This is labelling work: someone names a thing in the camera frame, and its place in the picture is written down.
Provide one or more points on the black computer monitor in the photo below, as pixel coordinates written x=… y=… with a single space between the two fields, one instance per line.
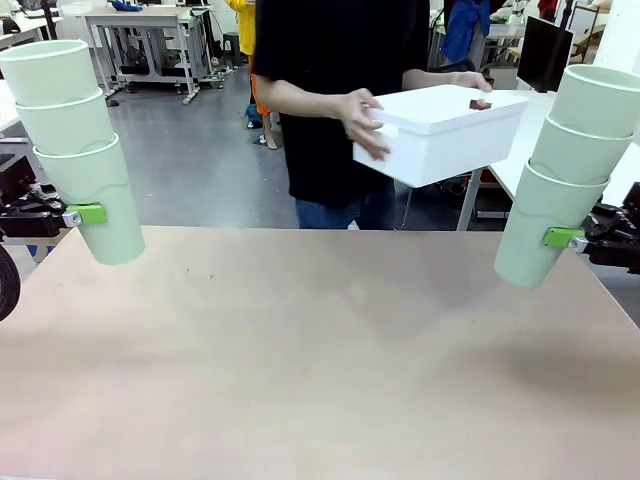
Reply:
x=542 y=50

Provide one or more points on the black floor power strip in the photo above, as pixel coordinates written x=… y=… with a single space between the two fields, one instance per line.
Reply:
x=112 y=102

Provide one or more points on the person's blue jeans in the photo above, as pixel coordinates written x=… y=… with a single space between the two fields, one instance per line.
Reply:
x=345 y=212

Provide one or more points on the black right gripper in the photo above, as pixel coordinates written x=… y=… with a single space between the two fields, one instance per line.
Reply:
x=634 y=200

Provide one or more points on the white plastic storage basket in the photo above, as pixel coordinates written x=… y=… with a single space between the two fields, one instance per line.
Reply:
x=440 y=145

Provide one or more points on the black office chair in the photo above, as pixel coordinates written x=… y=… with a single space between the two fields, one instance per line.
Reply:
x=455 y=67

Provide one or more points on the person's black t-shirt torso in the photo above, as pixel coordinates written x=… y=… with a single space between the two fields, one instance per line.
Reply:
x=340 y=50

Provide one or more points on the person's right forearm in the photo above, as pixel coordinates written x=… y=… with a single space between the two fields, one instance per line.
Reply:
x=300 y=97

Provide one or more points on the wooden chair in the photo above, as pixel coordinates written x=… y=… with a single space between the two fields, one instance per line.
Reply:
x=590 y=42

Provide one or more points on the white side table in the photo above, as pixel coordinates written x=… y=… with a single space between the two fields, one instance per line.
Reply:
x=510 y=170

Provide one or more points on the bystander in blue jacket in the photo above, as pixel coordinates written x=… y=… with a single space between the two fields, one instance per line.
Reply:
x=462 y=30

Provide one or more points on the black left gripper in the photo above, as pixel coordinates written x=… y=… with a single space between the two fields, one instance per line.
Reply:
x=15 y=177

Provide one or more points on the bystander in yellow jacket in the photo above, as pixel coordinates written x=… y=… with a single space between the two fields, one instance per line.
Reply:
x=245 y=30

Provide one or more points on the blue cloth bundle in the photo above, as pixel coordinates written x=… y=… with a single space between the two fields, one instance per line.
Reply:
x=125 y=5

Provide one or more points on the white desk with grey frame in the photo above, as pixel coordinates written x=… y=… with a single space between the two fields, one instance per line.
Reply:
x=135 y=22

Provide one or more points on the pale green plastic cup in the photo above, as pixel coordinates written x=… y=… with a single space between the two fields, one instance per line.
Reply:
x=575 y=155
x=65 y=125
x=50 y=70
x=535 y=225
x=110 y=225
x=595 y=105

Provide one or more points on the black stand pole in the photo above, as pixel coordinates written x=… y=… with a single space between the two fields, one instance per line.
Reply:
x=49 y=20

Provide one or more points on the person's left hand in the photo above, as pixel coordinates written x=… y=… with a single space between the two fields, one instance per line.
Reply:
x=470 y=80

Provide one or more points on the person's right hand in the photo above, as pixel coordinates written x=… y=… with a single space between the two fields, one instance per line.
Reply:
x=362 y=125

